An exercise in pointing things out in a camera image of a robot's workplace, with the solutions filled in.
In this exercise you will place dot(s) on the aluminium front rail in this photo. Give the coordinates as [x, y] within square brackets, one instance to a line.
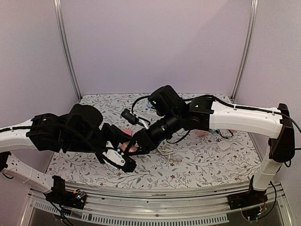
[204, 206]

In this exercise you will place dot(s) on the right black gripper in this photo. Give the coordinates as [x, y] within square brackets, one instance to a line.
[142, 140]

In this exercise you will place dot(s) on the teal power strip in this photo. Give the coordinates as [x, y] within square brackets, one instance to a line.
[149, 105]

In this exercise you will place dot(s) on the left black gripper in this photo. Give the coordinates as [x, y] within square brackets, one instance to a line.
[116, 135]

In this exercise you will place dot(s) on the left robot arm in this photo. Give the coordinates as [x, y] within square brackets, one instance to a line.
[82, 130]

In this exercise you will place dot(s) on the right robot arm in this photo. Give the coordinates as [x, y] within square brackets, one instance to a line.
[208, 112]

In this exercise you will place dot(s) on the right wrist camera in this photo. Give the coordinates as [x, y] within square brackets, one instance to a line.
[135, 119]

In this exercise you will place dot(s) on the pink flat plug adapter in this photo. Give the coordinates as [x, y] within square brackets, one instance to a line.
[128, 131]

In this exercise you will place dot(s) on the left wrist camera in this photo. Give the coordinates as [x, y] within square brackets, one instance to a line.
[117, 159]

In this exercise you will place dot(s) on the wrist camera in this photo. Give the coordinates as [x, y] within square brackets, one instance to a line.
[117, 159]
[135, 119]

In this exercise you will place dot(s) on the left aluminium frame post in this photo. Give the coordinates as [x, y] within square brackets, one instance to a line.
[66, 49]

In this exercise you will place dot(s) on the floral table mat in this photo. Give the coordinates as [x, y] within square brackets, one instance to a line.
[186, 161]

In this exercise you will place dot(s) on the white power strip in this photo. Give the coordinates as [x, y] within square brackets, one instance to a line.
[152, 111]

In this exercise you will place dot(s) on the pink cube socket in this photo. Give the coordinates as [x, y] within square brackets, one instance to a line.
[201, 133]

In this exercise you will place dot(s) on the right aluminium frame post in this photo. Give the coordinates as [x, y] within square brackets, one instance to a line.
[246, 49]

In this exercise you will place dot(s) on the salmon small cube adapter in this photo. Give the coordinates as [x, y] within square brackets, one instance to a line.
[231, 157]

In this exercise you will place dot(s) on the aluminium frame post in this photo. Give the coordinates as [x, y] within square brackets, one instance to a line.
[66, 49]
[246, 49]

